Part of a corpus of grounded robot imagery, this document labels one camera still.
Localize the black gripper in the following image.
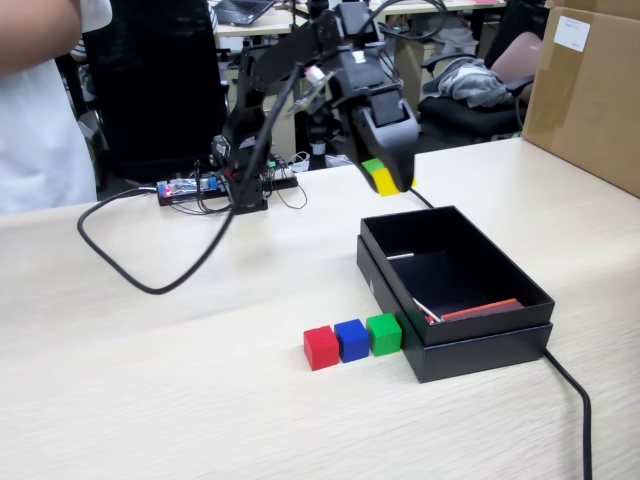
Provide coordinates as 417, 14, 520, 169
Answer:
324, 43, 421, 194

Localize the yellow wooden cube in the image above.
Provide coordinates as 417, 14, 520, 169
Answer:
372, 167, 418, 198

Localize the green wooden cube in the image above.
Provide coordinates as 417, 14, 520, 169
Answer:
365, 312, 403, 358

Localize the blue wooden cube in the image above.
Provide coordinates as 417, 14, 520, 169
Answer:
333, 318, 370, 363

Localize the red wooden cube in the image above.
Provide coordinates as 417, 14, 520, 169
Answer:
303, 325, 340, 372

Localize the black open cardboard box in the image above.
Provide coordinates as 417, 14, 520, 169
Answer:
359, 203, 557, 347

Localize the large brown cardboard box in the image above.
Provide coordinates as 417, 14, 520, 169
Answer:
521, 0, 640, 199

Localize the grey crumpled clothing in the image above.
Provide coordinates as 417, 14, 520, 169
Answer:
422, 57, 516, 109

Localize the beige office desk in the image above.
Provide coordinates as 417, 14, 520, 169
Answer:
214, 9, 301, 39

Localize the open black laptop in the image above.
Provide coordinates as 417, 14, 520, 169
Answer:
212, 0, 276, 26

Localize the black mesh office chair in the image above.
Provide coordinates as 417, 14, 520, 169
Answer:
82, 0, 236, 184

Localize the person in white shirt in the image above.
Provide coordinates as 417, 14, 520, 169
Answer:
0, 0, 114, 215

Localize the small wrist camera board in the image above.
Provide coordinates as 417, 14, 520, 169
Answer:
284, 66, 335, 119

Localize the black base plate with electronics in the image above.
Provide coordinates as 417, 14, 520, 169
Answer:
156, 167, 301, 208

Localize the thick black camera cable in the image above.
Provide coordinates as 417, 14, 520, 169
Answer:
76, 62, 306, 296

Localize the thick black power cable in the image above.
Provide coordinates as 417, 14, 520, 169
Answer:
405, 185, 594, 480

